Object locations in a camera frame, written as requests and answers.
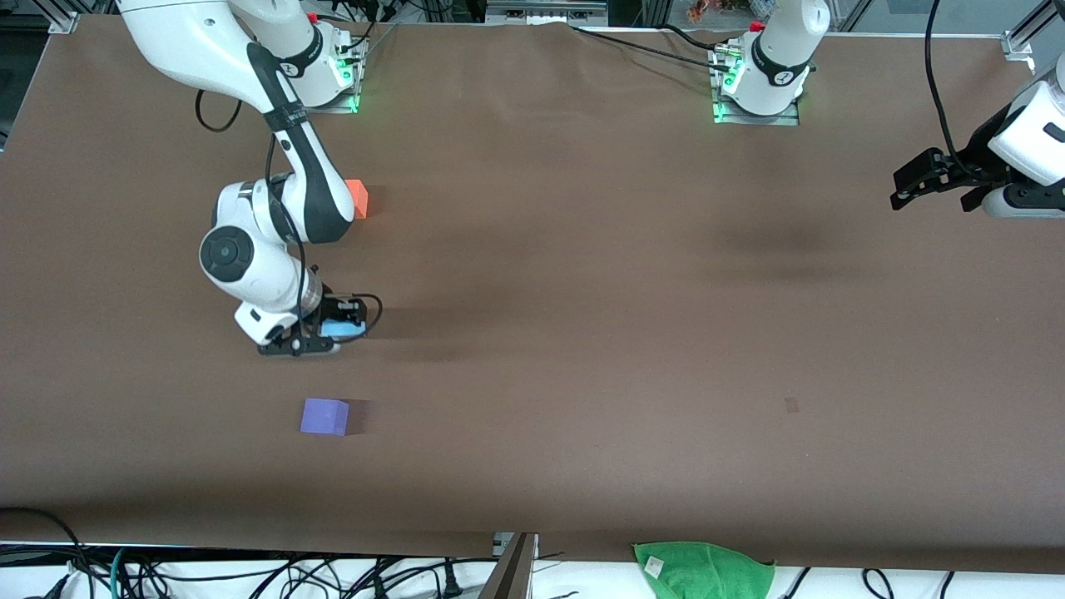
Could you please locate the green cloth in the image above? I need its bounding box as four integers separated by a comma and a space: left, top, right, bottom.
634, 541, 776, 599

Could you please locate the grey box device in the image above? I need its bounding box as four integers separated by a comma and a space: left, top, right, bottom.
485, 0, 610, 26

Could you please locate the aluminium profile bar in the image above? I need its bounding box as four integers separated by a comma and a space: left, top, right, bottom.
477, 532, 540, 599

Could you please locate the purple foam block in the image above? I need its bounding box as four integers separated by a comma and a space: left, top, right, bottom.
300, 397, 351, 437

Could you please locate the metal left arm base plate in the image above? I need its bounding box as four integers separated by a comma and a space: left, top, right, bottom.
711, 43, 801, 127

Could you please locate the black floor cable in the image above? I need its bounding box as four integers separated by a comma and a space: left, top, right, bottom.
0, 506, 94, 599

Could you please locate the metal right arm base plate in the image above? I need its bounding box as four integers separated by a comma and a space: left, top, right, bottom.
273, 33, 369, 115

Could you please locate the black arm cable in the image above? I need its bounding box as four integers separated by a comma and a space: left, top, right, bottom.
194, 87, 385, 338
925, 0, 983, 180

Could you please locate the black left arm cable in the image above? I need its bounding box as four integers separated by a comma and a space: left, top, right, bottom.
925, 0, 983, 180

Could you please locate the brown table cover sheet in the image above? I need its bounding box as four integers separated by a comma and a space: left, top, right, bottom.
0, 12, 1065, 575

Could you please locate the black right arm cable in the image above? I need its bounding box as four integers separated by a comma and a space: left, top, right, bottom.
194, 87, 385, 338

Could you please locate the black cable on table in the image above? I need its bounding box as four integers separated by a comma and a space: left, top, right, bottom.
568, 23, 735, 74

